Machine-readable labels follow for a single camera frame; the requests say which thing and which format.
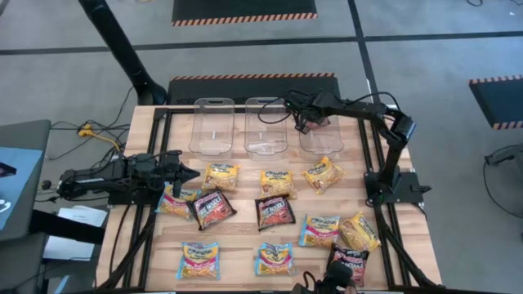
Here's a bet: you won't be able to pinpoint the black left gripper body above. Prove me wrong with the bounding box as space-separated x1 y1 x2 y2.
157 149 183 199

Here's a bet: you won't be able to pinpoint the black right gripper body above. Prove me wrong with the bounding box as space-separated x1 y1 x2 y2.
294 92 330 134

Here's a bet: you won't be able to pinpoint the yellow Maruchan ramen pack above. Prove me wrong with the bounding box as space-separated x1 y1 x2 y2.
339 212 382 252
259 169 297 200
202 162 241 192
302 156 346 195

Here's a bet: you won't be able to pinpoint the blue Maruchan beef ramen pack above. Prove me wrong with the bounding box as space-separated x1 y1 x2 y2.
297 214 342 249
253 241 296 278
175 240 221 282

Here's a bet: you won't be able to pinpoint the yellow noodle packet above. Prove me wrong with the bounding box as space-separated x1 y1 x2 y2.
154 182 201 220

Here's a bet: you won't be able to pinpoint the clear plastic bin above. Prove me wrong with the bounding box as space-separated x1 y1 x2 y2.
188 97 236 161
244 96 289 161
297 96 344 161

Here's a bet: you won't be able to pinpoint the black hazard-striped floor mat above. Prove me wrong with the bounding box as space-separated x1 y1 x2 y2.
171 0 319 28
468 75 523 131
167 73 342 106

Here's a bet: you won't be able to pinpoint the yellow power plug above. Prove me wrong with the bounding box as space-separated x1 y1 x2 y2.
77 123 123 153

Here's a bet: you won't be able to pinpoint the white paper sheets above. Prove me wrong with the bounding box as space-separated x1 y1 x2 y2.
42 205 108 262

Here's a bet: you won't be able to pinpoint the black beam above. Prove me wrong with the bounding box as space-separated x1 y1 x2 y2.
29 209 106 246

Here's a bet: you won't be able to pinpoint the blue board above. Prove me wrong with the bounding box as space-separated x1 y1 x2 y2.
0 146 44 232

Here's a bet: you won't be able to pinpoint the grey desk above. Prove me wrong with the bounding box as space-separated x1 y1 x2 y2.
0 119 52 246

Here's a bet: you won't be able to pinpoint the black floor device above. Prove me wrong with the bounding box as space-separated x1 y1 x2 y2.
484 143 523 167

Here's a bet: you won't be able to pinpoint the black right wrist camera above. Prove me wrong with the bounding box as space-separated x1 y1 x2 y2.
284 90 311 114

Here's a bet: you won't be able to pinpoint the black right camera cable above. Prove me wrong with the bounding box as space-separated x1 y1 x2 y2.
257 96 296 125

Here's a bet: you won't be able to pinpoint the black aluminium table frame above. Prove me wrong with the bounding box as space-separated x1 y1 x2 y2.
97 106 445 292

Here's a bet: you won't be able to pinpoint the black cable bundle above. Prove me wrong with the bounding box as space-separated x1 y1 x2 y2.
100 203 159 290
373 203 442 289

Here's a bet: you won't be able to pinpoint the black camera stand pole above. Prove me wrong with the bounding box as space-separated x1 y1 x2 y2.
77 0 168 106

